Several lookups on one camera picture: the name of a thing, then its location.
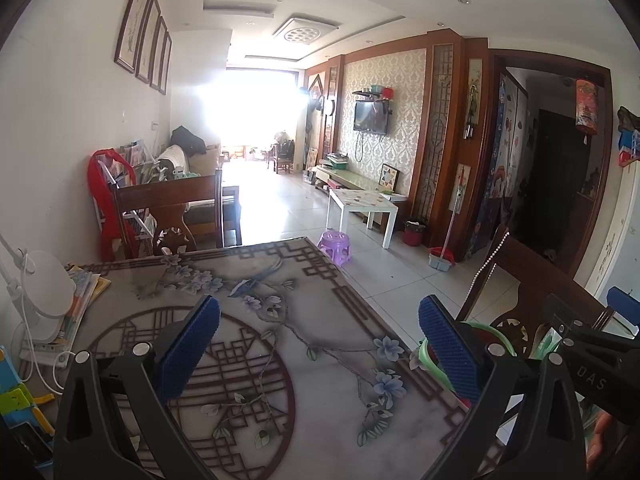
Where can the black bag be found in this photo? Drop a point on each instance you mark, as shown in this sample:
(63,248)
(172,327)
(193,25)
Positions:
(187,141)

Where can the red bag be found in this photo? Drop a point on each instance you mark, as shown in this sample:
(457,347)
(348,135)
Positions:
(102,195)

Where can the carved wooden chair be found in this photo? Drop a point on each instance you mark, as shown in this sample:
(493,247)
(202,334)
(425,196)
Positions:
(530,270)

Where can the red basket with green rim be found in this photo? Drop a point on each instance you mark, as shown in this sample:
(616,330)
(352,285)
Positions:
(425,357)

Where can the dark wooden dining chair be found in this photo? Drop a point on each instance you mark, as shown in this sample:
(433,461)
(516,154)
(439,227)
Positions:
(165,195)

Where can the square ceiling lamp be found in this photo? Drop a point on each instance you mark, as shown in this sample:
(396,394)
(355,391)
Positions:
(306,32)

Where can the stack of books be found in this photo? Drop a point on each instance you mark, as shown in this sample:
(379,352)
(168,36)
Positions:
(82,295)

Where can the door with cartoon stickers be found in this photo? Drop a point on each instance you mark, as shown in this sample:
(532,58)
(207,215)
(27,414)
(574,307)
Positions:
(500,160)

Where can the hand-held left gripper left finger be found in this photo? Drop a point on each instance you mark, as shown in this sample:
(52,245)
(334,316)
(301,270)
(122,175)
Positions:
(187,345)

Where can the black phone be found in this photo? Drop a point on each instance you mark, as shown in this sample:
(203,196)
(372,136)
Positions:
(30,442)

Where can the wall scroll painting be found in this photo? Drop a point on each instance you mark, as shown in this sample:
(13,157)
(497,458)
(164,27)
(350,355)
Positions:
(475,95)

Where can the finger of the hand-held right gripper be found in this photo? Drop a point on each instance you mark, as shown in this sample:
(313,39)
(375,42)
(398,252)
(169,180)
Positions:
(622,302)

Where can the white power strip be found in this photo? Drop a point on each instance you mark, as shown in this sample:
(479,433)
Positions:
(47,356)

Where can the small wall painting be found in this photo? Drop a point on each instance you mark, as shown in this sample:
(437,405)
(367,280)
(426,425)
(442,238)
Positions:
(461,185)

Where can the white coffee table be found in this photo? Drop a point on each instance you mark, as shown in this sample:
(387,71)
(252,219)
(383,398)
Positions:
(360,197)

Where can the red paper lantern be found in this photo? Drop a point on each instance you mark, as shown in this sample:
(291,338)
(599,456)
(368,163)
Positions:
(586,107)

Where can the blue green yellow book stand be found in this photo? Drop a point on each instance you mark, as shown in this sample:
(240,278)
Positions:
(20,400)

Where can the purple plastic stool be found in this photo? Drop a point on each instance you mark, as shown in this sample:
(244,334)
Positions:
(334,245)

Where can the wall shelf with pots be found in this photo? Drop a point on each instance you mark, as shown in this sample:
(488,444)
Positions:
(375,94)

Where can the low television cabinet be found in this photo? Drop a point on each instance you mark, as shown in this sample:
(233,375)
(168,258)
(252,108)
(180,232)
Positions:
(345,176)

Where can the white desk lamp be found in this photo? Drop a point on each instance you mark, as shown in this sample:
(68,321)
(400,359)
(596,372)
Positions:
(47,285)

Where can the framed wall picture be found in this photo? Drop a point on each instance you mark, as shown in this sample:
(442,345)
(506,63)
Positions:
(132,20)
(165,65)
(159,55)
(148,40)

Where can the small red waste bin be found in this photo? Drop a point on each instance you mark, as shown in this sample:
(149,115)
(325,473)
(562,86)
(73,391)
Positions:
(414,234)

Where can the wall television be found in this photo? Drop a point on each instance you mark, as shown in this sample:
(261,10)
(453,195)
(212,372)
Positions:
(370,117)

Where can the person's right hand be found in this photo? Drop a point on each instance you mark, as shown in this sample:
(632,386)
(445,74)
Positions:
(599,437)

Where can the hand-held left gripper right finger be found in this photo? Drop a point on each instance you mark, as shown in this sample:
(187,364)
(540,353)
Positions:
(447,345)

